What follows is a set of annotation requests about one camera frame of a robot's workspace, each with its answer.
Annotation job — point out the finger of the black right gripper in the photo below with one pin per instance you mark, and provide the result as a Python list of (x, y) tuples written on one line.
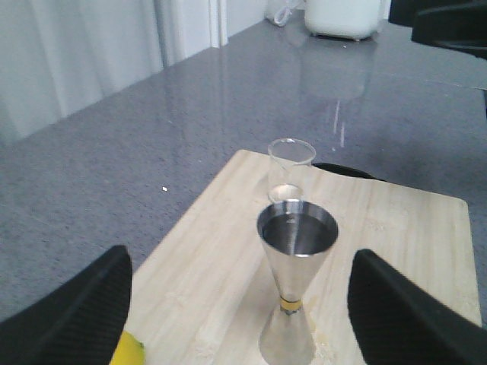
[(455, 25)]

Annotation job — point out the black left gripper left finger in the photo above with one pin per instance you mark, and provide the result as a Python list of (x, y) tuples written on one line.
[(78, 323)]

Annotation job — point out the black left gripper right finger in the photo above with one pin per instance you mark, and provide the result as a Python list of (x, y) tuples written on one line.
[(396, 322)]

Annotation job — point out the steel double jigger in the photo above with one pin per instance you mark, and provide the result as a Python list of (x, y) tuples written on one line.
[(296, 236)]

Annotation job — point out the clear glass beaker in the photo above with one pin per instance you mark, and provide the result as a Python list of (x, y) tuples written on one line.
[(290, 160)]

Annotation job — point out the yellow lemon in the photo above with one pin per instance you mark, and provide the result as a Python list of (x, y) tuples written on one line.
[(129, 351)]

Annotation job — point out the white appliance on counter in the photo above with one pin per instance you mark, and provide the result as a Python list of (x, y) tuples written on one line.
[(348, 19)]

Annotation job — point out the wooden cutting board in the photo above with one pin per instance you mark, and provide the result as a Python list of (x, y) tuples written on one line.
[(207, 290)]

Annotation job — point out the black cutting board handle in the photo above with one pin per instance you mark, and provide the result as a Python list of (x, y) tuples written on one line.
[(345, 171)]

